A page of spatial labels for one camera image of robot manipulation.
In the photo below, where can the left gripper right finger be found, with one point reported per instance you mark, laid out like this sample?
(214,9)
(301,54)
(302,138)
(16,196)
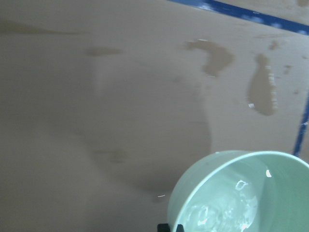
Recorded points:
(179,227)

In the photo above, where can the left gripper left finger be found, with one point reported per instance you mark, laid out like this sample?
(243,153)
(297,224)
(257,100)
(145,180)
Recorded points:
(163,227)

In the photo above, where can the mint green bowl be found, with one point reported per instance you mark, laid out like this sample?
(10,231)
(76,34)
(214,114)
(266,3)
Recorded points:
(242,191)

